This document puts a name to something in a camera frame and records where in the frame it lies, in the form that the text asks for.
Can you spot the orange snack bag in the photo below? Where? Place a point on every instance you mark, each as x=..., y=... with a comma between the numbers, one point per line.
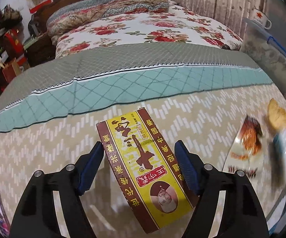
x=276, y=115

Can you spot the red white snack wrapper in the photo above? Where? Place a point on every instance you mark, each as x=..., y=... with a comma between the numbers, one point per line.
x=246, y=151

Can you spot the yellow red carton box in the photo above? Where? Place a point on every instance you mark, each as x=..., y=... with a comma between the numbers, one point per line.
x=146, y=169

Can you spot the blue-lid clear storage box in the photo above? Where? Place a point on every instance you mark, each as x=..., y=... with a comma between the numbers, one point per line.
x=266, y=51

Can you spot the zigzag patterned bed quilt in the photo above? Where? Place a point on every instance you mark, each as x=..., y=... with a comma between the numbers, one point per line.
x=198, y=94

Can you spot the white enamel star mug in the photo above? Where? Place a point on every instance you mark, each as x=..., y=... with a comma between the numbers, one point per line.
x=260, y=18

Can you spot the floral bed sheet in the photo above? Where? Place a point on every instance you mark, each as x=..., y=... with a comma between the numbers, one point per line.
x=177, y=25

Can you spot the cluttered shelf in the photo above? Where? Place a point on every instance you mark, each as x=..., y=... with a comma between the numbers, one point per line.
x=12, y=54

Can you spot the folded patterned blanket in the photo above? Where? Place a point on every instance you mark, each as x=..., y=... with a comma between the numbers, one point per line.
x=83, y=12

